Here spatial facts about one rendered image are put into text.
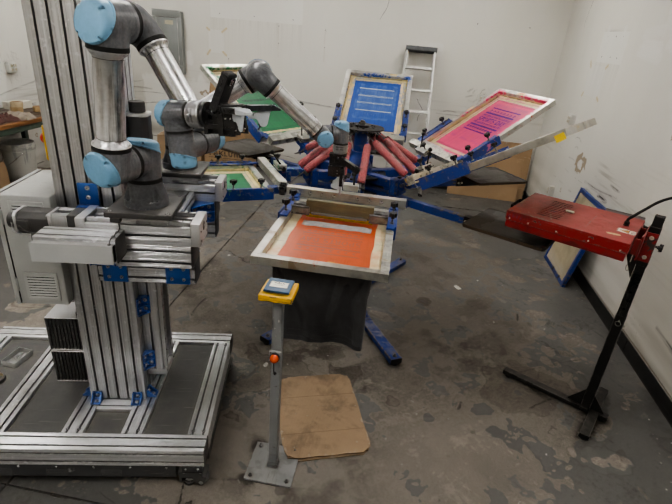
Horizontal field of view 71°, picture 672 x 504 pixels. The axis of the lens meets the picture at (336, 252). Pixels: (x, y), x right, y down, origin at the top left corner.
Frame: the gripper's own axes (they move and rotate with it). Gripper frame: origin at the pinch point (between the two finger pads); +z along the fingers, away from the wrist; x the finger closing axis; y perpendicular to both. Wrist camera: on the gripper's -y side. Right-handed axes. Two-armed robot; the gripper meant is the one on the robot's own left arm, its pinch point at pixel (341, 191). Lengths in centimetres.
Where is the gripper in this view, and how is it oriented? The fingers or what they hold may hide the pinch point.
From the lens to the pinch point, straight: 247.4
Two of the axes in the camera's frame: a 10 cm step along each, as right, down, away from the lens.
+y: -9.9, -1.2, 1.0
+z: -0.7, 9.0, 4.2
